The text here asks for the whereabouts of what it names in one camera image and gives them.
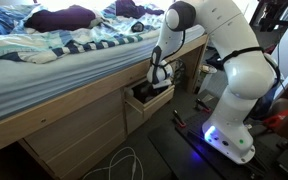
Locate red object behind robot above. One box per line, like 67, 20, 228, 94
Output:
263, 109, 288, 130

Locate red black clamp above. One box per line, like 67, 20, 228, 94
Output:
195, 99, 211, 113
172, 110, 186, 128

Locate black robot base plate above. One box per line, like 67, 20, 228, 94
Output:
175, 113, 288, 180

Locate small black sock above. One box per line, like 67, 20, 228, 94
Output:
131, 22, 144, 32

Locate wooden bed frame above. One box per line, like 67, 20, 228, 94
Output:
0, 28, 212, 180

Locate red black clamp right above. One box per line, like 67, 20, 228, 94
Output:
195, 99, 211, 113

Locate striped blue white duvet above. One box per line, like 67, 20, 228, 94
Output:
0, 5, 163, 64

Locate light blue mattress sheet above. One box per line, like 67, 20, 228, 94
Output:
0, 20, 208, 128

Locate dark purple pillow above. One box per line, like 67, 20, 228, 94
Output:
24, 5, 98, 32

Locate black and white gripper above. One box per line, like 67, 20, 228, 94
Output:
151, 79, 172, 89

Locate round bin with plate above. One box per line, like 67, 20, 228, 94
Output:
197, 64, 217, 92

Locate red black clamp left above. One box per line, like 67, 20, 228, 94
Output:
172, 110, 186, 128

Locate black clothes in drawer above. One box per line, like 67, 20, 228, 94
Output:
132, 83, 166, 103

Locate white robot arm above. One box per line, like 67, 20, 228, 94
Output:
147, 0, 277, 164

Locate white cable on floor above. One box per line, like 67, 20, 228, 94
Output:
81, 146, 144, 180

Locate dark purple clothing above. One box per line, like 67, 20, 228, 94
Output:
115, 0, 164, 19

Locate black bag on floor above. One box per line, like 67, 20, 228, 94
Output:
206, 53, 224, 70

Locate open wooden drawer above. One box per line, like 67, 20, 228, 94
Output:
124, 79, 175, 120

